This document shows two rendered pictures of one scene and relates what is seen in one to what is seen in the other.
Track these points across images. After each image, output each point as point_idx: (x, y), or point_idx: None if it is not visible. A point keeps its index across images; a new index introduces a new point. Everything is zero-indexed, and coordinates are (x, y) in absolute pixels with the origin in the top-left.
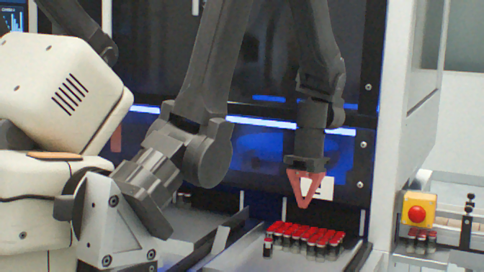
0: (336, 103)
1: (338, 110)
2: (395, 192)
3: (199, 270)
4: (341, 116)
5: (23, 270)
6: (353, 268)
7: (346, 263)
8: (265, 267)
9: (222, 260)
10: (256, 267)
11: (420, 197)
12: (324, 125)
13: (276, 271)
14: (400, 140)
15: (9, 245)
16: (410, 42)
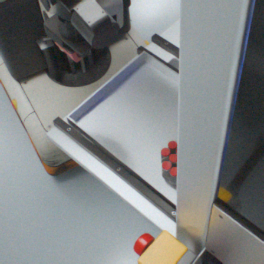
0: (79, 17)
1: (82, 26)
2: (177, 223)
3: (150, 53)
4: (85, 36)
5: None
6: (122, 174)
7: (125, 165)
8: (162, 110)
9: (170, 73)
10: (164, 103)
11: (151, 247)
12: (58, 12)
13: (150, 115)
14: (176, 190)
15: None
16: (185, 106)
